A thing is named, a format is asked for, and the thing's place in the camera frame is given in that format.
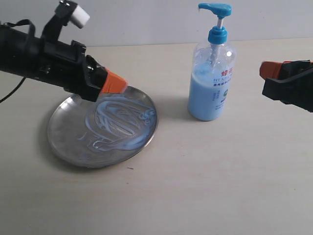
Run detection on round stainless steel plate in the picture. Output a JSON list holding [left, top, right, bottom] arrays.
[[47, 86, 158, 168]]

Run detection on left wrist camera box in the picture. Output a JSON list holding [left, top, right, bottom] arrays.
[[41, 0, 90, 43]]

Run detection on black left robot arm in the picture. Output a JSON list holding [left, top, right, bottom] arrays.
[[0, 20, 128, 102]]

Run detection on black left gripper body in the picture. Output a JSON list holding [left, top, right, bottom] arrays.
[[34, 40, 88, 98]]

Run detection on blue soap pump bottle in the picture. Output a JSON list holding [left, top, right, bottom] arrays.
[[188, 3, 236, 121]]

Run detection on pale blue soap puddle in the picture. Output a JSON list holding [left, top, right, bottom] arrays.
[[77, 94, 157, 152]]

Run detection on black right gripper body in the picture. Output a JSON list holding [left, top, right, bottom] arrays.
[[262, 68, 313, 113]]

